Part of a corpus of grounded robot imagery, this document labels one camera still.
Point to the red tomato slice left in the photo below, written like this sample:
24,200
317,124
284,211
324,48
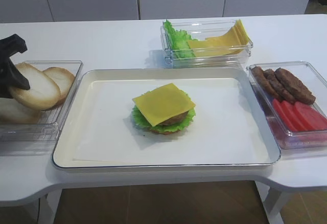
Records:
278,108

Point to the brown patty middle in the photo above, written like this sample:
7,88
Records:
278,87

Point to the sesame top bun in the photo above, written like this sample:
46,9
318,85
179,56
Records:
43,94

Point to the clear lettuce cheese container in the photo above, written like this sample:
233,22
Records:
201,30

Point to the bottom bun of burger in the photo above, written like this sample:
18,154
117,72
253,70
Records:
163,132

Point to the clear patty tomato container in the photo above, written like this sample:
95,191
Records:
315,83

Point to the brown patty on burger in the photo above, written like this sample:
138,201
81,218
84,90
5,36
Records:
174,120

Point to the leaning yellow cheese slices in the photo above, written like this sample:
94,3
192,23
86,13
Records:
232,41

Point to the clear bun container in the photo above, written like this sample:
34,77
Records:
40,137

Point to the brown patty right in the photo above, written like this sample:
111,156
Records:
295,86

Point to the brown patty left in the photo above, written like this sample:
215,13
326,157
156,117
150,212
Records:
258,74

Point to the bun half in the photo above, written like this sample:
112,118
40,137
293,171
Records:
13,112
63,78

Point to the red tomato slice middle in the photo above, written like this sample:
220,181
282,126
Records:
294,123

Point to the green lettuce leaf on burger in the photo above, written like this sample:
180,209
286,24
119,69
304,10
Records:
141,121

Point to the bun half back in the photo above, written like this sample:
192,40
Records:
63,78

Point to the bun half front left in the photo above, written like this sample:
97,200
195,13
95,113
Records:
13,112

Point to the yellow cheese slice on burger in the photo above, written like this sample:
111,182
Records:
163,103

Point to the white rectangular serving tray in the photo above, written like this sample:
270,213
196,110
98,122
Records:
229,127

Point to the green lettuce in container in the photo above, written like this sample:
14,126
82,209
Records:
179,41

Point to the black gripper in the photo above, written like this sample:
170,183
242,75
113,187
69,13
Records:
10,75

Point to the front yellow cheese slice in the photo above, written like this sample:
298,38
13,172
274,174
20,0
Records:
205,48

